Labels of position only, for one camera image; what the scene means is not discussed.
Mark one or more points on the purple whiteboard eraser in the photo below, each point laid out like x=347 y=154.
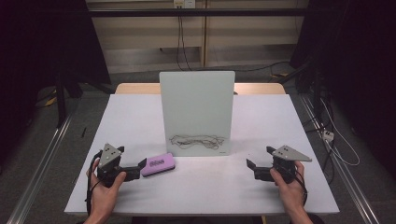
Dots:
x=158 y=164

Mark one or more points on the black horizontal bar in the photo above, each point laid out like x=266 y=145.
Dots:
x=199 y=12

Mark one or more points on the black curtain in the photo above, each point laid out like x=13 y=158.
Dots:
x=37 y=46
x=358 y=62

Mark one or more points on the wooden table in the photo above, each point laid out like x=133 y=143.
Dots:
x=137 y=88

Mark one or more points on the black metal stand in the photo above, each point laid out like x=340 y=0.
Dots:
x=61 y=102

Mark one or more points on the small whiteboard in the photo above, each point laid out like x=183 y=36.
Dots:
x=196 y=109

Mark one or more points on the person's right hand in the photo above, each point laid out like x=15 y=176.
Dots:
x=292 y=196

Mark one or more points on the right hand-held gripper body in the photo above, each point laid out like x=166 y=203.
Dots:
x=285 y=165

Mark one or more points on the person's left hand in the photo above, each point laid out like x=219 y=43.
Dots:
x=102 y=199

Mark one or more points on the white power strip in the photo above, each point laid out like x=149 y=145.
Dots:
x=328 y=135

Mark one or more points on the small black floor object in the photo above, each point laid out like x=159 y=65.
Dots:
x=83 y=132

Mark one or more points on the aluminium floor rail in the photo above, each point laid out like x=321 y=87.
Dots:
x=37 y=174
x=348 y=174

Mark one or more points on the white wall outlet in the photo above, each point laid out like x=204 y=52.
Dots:
x=184 y=3

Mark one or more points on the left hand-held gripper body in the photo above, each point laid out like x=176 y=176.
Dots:
x=107 y=160

